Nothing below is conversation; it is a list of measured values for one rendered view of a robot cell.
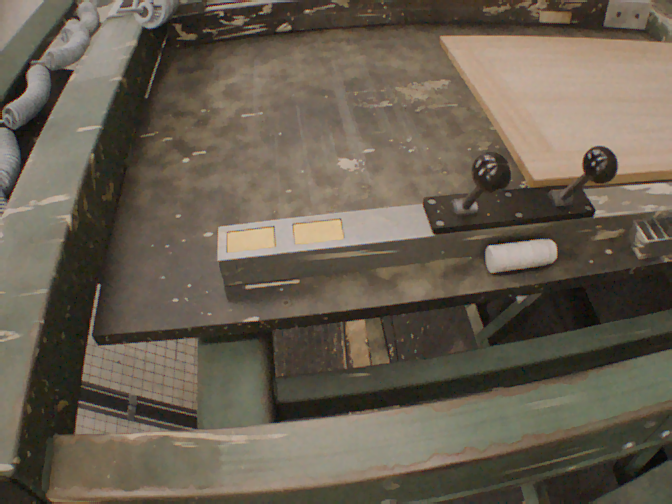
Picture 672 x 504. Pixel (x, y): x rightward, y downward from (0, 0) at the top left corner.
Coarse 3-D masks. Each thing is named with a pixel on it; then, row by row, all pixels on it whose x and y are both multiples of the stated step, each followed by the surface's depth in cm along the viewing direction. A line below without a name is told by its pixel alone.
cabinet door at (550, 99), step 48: (480, 48) 93; (528, 48) 93; (576, 48) 94; (624, 48) 96; (480, 96) 81; (528, 96) 81; (576, 96) 82; (624, 96) 82; (528, 144) 71; (576, 144) 72; (624, 144) 72
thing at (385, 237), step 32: (608, 192) 61; (640, 192) 61; (256, 224) 59; (288, 224) 59; (352, 224) 58; (384, 224) 58; (416, 224) 58; (544, 224) 58; (576, 224) 59; (608, 224) 59; (224, 256) 56; (256, 256) 56; (288, 256) 56; (320, 256) 57; (352, 256) 57; (384, 256) 58; (416, 256) 59; (448, 256) 59
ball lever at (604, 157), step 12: (588, 156) 48; (600, 156) 47; (612, 156) 47; (588, 168) 48; (600, 168) 47; (612, 168) 47; (576, 180) 53; (588, 180) 52; (600, 180) 48; (552, 192) 58; (564, 192) 56; (564, 204) 58
